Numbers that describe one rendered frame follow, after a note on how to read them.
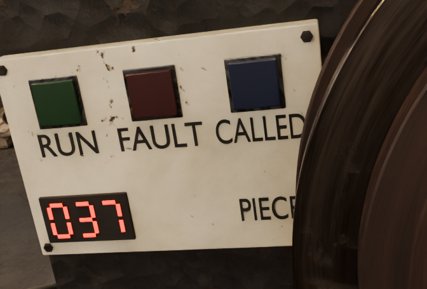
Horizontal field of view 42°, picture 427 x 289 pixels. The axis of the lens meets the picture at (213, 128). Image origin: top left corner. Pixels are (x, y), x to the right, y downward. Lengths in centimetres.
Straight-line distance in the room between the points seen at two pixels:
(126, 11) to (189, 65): 7
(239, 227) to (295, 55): 15
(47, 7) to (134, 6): 7
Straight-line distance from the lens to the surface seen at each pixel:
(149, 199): 47
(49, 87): 46
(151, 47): 43
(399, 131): 27
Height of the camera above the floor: 130
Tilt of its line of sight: 18 degrees down
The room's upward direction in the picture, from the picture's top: 8 degrees counter-clockwise
